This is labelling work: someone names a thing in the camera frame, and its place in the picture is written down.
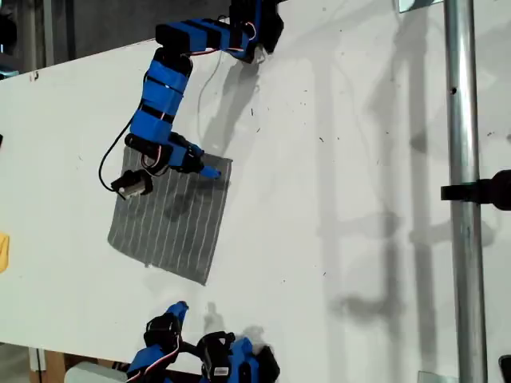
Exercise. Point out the steel post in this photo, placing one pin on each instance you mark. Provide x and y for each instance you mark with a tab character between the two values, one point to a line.
463	119

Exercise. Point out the yellow object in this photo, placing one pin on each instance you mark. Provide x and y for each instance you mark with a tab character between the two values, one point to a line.
3	253

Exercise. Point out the wooden table leg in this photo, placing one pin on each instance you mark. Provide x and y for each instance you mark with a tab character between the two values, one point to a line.
52	367

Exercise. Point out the white plastic box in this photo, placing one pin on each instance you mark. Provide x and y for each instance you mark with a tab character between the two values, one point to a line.
92	375

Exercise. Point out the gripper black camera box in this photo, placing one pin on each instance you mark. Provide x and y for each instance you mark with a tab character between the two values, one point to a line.
129	185
217	355

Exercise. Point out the small metal edge clip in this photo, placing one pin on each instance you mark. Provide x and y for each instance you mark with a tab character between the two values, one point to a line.
35	75

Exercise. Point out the black clamp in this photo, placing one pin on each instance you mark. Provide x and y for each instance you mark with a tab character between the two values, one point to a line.
479	190

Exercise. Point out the grey striped towel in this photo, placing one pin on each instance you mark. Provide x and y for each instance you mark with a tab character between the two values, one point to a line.
171	223

